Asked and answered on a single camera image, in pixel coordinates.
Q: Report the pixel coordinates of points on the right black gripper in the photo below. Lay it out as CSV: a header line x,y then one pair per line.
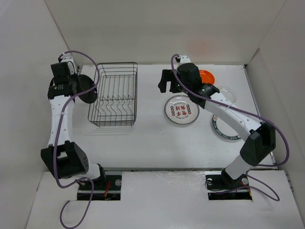
x,y
167,75

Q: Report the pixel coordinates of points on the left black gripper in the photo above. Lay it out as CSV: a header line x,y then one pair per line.
x,y
76,77

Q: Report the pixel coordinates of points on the black plate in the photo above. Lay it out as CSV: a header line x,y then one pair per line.
x,y
86,83

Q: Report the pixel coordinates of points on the orange plate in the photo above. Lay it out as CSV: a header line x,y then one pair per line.
x,y
207,77

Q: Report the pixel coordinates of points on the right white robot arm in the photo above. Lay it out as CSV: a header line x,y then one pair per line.
x,y
259,137

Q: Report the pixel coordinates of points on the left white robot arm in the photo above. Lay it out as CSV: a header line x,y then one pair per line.
x,y
63,157

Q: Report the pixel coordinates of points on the white plate red characters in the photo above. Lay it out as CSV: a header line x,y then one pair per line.
x,y
181,110

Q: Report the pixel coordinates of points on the clear glass plate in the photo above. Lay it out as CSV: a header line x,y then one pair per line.
x,y
228,93

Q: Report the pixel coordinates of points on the white plate green rim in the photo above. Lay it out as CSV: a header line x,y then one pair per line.
x,y
224,131

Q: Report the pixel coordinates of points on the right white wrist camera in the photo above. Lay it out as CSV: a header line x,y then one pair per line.
x,y
181,59

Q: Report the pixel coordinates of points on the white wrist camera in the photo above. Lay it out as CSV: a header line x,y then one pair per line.
x,y
181,59
69,59

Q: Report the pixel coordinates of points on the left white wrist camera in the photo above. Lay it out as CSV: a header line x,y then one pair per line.
x,y
69,59

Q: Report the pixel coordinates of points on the grey wire dish rack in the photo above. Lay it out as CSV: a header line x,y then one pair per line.
x,y
116,103

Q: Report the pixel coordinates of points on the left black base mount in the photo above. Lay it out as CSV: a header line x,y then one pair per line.
x,y
104,190

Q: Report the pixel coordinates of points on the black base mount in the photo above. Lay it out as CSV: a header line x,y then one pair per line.
x,y
219,190
104,190

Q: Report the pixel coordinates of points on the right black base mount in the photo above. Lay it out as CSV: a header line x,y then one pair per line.
x,y
219,190

